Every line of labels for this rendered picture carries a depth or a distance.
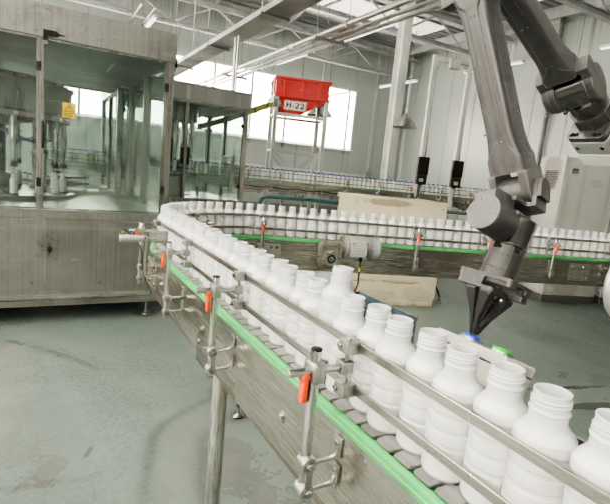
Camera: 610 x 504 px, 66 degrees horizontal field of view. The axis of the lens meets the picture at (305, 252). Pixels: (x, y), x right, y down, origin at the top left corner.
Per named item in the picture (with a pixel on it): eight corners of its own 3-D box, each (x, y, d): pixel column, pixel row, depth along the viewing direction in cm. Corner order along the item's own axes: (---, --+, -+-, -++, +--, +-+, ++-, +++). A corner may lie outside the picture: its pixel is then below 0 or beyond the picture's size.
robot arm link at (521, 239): (546, 223, 78) (515, 218, 82) (526, 207, 74) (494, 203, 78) (530, 262, 78) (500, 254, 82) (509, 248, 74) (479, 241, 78)
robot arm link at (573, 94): (603, 87, 102) (577, 96, 106) (584, 54, 97) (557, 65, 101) (599, 120, 99) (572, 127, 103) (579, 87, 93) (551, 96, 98)
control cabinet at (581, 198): (566, 294, 682) (592, 160, 651) (593, 304, 634) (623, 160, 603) (516, 292, 666) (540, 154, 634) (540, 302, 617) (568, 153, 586)
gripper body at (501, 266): (507, 290, 72) (525, 245, 72) (456, 275, 81) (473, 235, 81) (530, 302, 76) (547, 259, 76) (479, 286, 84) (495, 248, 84)
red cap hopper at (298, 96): (260, 254, 767) (275, 74, 722) (256, 246, 837) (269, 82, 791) (315, 257, 786) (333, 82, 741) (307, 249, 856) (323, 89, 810)
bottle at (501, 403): (453, 503, 54) (476, 367, 51) (463, 476, 59) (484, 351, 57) (510, 525, 51) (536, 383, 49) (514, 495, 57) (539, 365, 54)
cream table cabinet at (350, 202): (411, 292, 598) (424, 199, 578) (434, 307, 538) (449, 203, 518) (327, 289, 575) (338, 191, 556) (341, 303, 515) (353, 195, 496)
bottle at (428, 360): (444, 460, 62) (463, 341, 60) (399, 456, 62) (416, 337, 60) (432, 435, 68) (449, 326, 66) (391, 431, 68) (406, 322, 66)
